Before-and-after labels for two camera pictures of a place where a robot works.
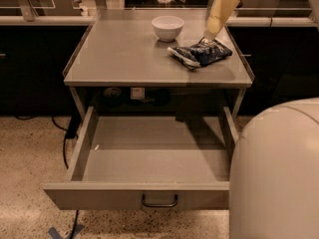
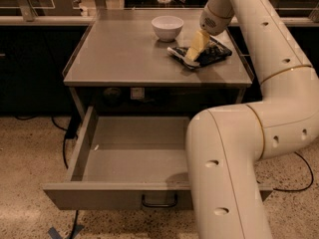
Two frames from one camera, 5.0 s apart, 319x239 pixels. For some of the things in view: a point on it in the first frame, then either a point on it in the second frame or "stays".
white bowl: [167, 28] stays
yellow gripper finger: [224, 3] → [199, 42]
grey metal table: [118, 63] stays
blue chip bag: [201, 54] stays
